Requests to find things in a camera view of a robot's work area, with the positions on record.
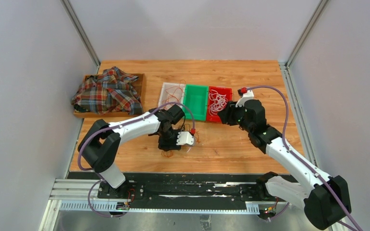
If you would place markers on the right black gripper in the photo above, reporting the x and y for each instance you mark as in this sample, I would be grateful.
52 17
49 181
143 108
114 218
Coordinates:
227 114

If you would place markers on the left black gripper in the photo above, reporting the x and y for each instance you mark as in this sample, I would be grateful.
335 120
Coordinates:
167 147

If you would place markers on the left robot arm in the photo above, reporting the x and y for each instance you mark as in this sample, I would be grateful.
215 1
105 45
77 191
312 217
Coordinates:
100 145

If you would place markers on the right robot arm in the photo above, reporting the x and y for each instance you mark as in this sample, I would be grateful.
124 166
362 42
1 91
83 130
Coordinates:
323 198

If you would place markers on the red plastic bin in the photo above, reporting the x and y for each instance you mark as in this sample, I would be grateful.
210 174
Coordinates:
218 98

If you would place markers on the green plastic bin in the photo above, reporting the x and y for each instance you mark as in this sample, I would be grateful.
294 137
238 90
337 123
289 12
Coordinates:
196 99

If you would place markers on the white plastic bin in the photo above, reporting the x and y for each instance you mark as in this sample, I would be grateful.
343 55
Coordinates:
172 92

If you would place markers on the wooden tray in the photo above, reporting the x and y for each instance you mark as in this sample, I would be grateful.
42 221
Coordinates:
139 85

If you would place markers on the plaid flannel shirt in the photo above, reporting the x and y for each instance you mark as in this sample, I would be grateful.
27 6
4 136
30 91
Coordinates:
112 91

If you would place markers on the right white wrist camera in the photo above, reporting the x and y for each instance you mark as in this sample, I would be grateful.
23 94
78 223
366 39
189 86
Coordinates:
245 95

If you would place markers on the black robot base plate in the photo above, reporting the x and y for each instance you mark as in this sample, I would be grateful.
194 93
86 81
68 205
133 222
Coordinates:
183 192

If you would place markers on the aluminium frame rail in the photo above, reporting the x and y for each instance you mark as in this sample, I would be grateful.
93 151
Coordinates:
68 210

